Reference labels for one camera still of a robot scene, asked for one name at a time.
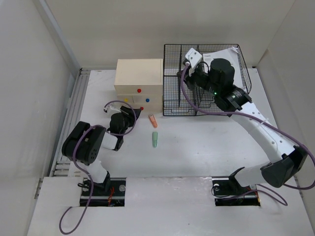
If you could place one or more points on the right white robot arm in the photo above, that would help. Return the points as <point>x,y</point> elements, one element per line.
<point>286,154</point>

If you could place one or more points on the white instruction booklet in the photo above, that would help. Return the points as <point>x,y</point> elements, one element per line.
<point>232,55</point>

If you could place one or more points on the beige wooden drawer cabinet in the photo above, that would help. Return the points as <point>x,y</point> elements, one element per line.
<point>139,72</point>

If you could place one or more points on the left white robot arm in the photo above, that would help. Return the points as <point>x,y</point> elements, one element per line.
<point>84,142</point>

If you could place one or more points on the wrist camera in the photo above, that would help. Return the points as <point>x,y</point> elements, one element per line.
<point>111,109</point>
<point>192,59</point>

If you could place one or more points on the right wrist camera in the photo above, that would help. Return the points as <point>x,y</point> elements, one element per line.
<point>192,59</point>

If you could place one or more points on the orange highlighter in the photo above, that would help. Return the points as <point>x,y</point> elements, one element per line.
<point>153,120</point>

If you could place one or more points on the green highlighter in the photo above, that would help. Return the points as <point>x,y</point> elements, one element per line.
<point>155,139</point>

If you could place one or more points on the black wire mesh organizer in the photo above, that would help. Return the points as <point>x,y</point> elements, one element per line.
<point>174,102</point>

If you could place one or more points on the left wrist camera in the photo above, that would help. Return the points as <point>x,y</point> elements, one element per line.
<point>111,109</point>

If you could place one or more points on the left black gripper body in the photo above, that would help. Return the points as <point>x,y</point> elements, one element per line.
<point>129,119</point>

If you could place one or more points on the aluminium rail left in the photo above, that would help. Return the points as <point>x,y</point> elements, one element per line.
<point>73,104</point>

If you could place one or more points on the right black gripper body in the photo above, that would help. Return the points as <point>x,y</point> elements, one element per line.
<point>201,80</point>

